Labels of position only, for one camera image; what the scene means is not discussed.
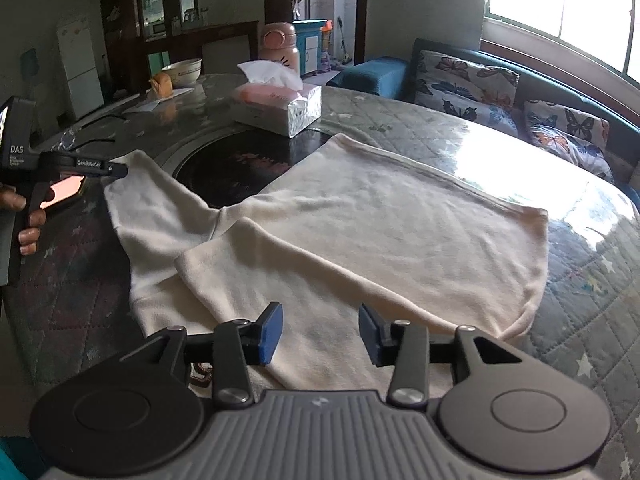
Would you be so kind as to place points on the blue sofa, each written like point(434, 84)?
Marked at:
point(394, 78)

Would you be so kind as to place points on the white refrigerator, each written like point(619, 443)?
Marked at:
point(79, 65)

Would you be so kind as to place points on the pink cartoon water bottle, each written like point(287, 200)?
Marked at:
point(278, 43)

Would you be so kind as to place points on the left butterfly pillow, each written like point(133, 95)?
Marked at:
point(478, 93)

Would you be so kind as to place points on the dark wooden cabinet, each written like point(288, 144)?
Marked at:
point(142, 36)

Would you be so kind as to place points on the butterfly pillow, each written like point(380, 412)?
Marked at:
point(478, 93)
point(573, 135)

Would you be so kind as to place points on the cream white garment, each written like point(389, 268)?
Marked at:
point(348, 225)

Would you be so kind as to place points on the tissue box with tissues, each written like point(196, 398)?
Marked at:
point(274, 98)

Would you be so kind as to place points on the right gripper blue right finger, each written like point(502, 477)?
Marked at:
point(403, 345)

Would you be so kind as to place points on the right butterfly pillow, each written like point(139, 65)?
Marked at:
point(573, 135)

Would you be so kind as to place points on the orange bread piece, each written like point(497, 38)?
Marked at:
point(161, 85)

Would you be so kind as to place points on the person's left hand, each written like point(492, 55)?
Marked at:
point(28, 238)

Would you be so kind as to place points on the black round induction cooktop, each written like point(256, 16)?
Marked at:
point(226, 171)

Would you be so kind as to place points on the window with frame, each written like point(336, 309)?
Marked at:
point(605, 32)

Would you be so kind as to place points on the white ceramic bowl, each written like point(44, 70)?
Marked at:
point(184, 73)

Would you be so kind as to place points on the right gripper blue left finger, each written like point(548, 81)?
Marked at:
point(238, 344)

